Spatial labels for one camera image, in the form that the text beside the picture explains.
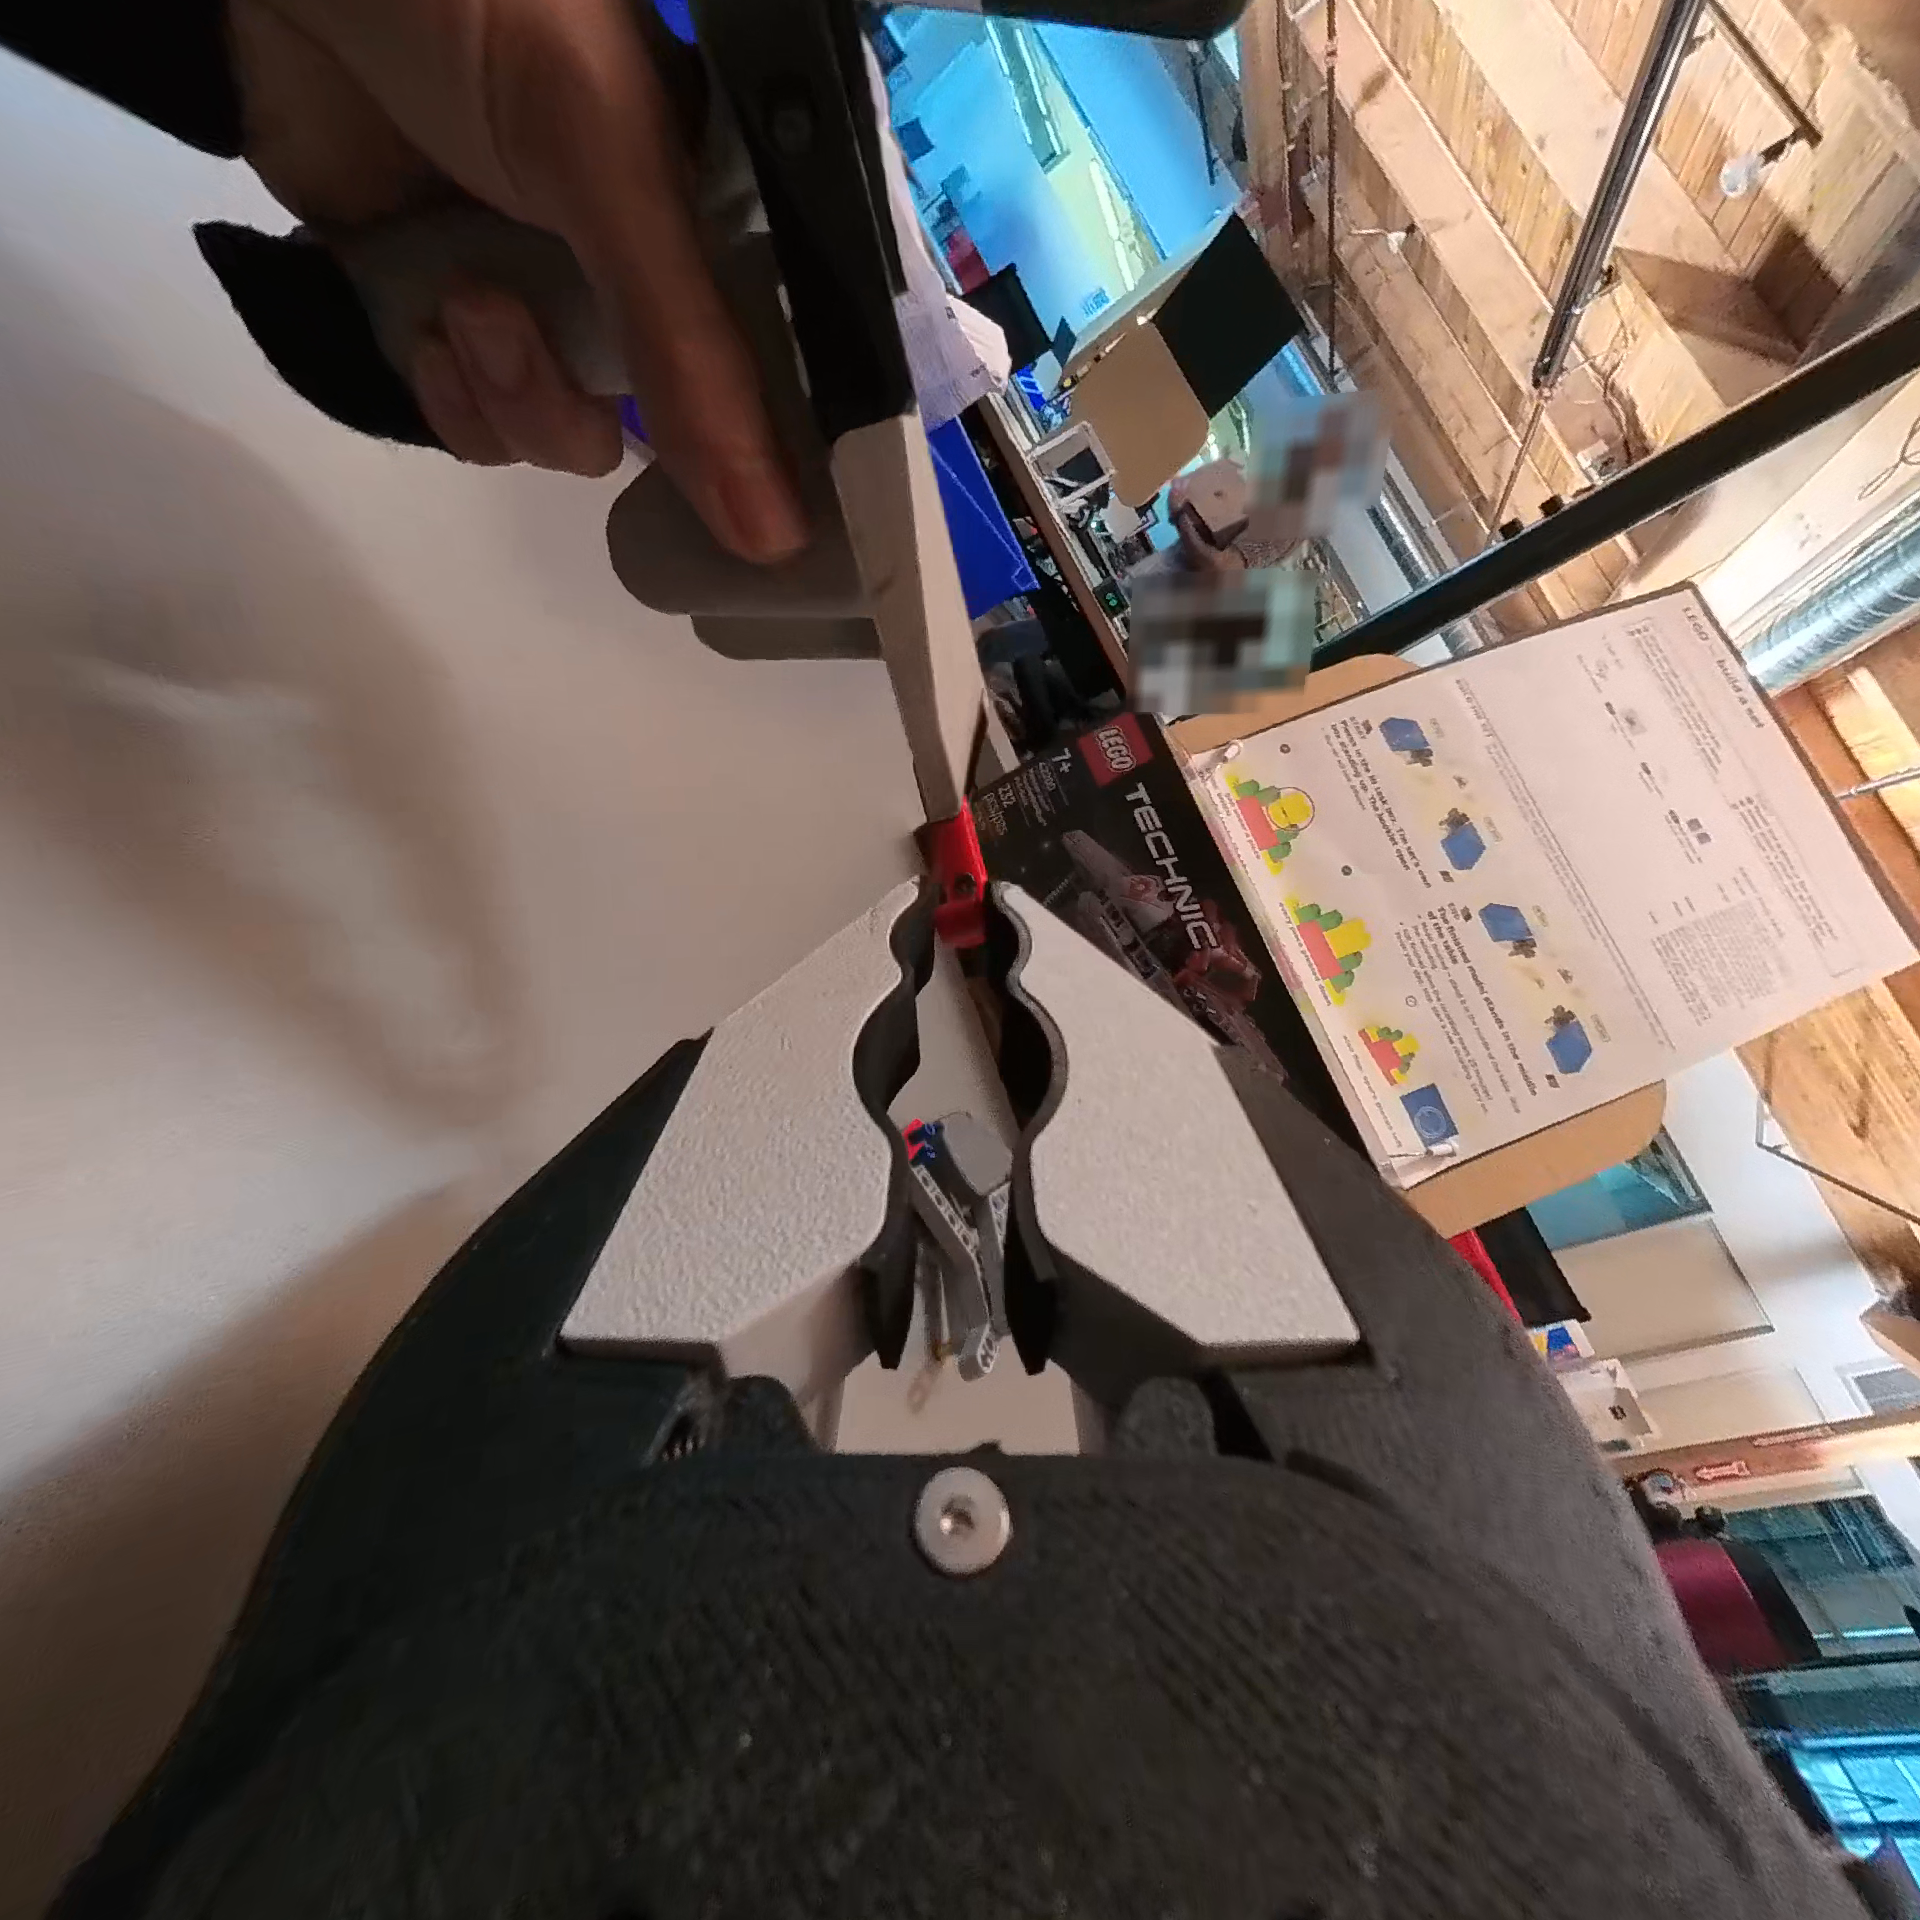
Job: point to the cardboard easel board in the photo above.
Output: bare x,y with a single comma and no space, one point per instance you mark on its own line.
1142,404
1547,1162

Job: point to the black stand pole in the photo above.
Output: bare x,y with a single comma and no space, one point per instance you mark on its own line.
1621,504

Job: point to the black lego set box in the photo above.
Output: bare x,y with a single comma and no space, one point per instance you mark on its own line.
1142,869

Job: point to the red angled lego beam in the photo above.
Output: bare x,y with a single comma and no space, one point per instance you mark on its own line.
956,884

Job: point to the blue plastic bin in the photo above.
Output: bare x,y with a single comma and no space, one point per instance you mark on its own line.
984,524

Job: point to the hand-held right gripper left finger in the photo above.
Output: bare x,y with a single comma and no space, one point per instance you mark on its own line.
734,1185

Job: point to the maroon water bottle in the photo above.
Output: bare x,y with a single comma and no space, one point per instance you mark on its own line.
1717,1605

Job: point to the silver air duct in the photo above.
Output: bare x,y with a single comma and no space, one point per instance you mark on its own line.
1845,615

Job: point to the white paper bag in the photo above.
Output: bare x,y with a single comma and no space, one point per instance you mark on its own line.
953,359

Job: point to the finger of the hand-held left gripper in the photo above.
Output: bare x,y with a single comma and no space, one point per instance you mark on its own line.
909,599

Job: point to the instruction poster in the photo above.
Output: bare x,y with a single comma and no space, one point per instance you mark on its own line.
1576,869

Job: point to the person's left hand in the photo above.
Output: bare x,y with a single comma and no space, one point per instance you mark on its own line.
524,135

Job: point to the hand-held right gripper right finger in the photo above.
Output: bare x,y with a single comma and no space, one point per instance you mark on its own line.
1184,1185

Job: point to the grey lego assembly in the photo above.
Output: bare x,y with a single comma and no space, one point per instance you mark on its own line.
967,1200

